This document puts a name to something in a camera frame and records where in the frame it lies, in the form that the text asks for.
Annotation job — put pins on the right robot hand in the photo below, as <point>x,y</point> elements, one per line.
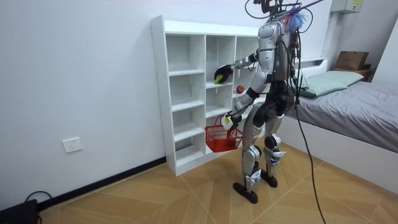
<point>224,71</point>

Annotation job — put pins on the grey wall electrical box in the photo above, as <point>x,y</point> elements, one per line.
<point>345,5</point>

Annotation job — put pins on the brown cardboard box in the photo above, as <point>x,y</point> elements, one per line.
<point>351,60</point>

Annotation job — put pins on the white wall socket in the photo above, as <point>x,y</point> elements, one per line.
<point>72,145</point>

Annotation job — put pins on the green soft toy fruit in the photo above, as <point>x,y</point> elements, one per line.
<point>218,79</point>

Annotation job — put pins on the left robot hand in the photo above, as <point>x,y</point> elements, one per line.
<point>227,122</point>

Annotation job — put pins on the robot body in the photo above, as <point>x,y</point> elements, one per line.
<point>281,59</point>

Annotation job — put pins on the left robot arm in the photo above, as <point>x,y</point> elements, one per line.
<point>258,82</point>

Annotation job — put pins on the red apple soft toy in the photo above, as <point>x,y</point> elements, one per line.
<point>240,89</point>

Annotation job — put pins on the white cubby shelf unit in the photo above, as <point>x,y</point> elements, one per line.
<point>186,93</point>

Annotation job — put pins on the red plastic shopping basket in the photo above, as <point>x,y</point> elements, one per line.
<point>221,140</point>

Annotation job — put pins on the dark green folded cloth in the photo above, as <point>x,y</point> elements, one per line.
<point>306,94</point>

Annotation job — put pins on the grey bed with white frame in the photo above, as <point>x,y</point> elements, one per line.
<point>357,115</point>

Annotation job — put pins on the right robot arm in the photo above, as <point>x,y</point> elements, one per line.
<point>243,63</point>

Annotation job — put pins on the light green pillow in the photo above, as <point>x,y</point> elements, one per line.
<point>332,81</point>

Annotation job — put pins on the robot legs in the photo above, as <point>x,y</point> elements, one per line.
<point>251,158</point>

